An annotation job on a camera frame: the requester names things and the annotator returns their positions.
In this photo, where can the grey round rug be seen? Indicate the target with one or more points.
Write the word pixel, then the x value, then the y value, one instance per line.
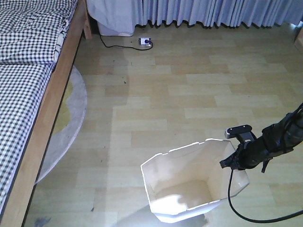
pixel 68 123

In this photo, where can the black white checkered bedding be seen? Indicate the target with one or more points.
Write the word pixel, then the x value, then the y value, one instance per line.
pixel 32 33

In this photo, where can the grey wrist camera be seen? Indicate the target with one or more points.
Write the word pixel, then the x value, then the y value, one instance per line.
pixel 237 130

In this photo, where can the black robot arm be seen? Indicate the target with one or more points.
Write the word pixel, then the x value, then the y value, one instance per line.
pixel 276 139

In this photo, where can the wooden bed frame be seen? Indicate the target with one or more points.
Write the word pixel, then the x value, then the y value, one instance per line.
pixel 13 211

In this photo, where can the white floor outlet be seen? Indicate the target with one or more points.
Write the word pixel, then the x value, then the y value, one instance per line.
pixel 145 41

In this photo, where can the white plastic trash bin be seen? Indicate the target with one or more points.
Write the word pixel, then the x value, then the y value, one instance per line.
pixel 189 181

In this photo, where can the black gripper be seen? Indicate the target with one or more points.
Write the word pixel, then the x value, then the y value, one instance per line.
pixel 250 154

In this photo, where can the grey pleated curtain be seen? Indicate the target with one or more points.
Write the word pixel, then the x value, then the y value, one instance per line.
pixel 211 13

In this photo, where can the white sheer curtain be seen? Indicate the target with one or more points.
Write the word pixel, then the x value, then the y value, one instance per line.
pixel 114 17

